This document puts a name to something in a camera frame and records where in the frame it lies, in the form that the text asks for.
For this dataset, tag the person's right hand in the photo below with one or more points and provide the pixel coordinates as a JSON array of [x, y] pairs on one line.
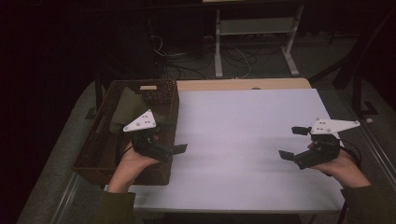
[[342, 169]]

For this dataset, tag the brown woven basket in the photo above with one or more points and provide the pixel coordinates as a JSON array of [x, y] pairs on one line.
[[102, 149]]

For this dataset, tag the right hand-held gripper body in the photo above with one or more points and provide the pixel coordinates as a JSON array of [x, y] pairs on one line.
[[320, 152]]

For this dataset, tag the dark metal stand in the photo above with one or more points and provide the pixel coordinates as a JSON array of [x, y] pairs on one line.
[[358, 62]]

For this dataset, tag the white metal stand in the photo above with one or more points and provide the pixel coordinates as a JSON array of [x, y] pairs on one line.
[[257, 26]]

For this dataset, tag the person's left hand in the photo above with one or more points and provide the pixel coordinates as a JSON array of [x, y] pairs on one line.
[[137, 165]]

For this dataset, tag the small white round knob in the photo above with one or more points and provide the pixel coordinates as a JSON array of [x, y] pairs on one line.
[[369, 120]]

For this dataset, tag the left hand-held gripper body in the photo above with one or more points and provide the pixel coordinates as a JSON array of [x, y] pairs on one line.
[[141, 123]]

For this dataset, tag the grey metal rail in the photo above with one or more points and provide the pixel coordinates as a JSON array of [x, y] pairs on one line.
[[378, 152], [67, 199]]

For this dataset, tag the black metal table leg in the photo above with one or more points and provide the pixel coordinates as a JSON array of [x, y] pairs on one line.
[[99, 93]]

